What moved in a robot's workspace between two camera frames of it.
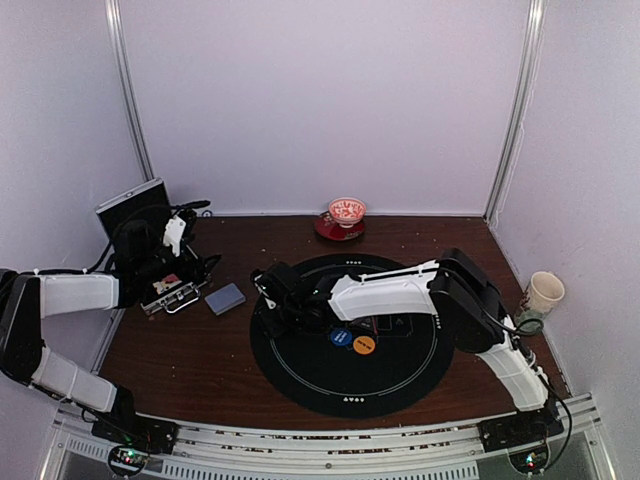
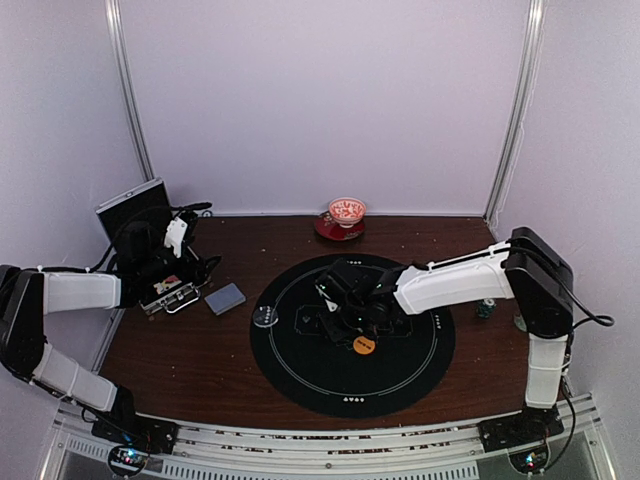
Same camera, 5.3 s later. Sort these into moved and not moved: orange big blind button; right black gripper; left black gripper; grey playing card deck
Moved: right black gripper
Not moved: grey playing card deck; orange big blind button; left black gripper
